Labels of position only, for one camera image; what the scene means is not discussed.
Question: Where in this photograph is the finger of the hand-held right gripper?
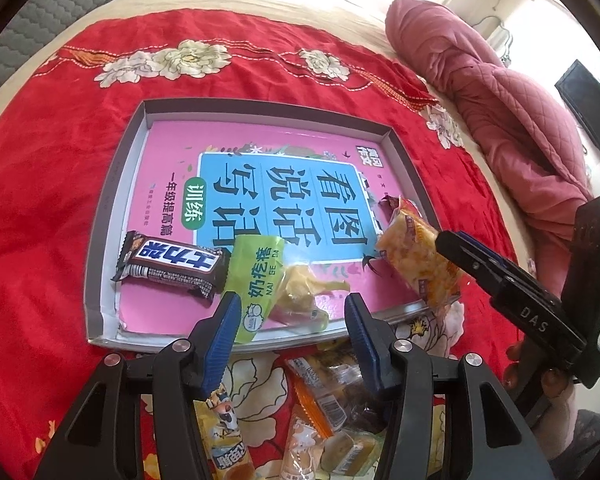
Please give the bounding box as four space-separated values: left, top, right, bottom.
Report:
435 230 588 361
482 252 520 281

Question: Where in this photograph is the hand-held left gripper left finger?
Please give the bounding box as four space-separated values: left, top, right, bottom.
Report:
32 291 243 480

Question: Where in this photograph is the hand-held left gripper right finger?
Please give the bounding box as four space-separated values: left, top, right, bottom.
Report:
344 291 556 480

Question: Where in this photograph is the clear bread packet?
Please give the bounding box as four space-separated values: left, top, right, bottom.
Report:
285 340 396 436

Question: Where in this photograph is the orange rice cracker packet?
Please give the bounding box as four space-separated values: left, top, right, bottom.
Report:
375 195 463 308

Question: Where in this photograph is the green snack packet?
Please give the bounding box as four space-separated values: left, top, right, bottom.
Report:
222 234 352 346

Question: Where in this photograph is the yellow cartoon cow packet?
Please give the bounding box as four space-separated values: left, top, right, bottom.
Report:
194 382 256 480

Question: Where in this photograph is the brown chocolate bar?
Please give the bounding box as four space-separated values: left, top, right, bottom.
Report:
111 230 232 303

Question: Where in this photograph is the grey cardboard tray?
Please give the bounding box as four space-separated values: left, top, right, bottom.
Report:
82 99 463 353

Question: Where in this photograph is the person's right forearm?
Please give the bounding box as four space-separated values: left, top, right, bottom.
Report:
540 407 600 480

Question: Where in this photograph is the person's right hand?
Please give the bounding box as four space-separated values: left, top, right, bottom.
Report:
502 340 581 466

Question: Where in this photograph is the small clear sweets packet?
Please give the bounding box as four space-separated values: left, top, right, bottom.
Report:
322 430 386 476

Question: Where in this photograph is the pale orange cartoon packet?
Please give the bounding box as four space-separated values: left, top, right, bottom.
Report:
280 402 331 480

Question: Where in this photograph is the pink quilt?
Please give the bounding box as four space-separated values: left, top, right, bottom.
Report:
384 0 596 256

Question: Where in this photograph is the pink book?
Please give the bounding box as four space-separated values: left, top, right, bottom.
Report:
117 120 431 336

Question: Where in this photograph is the black monitor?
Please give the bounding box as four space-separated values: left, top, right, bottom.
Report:
555 59 600 156

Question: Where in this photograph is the red floral blanket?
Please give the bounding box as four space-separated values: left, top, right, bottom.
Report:
0 7 536 480

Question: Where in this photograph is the grey quilted headboard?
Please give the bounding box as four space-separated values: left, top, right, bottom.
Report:
0 0 171 91

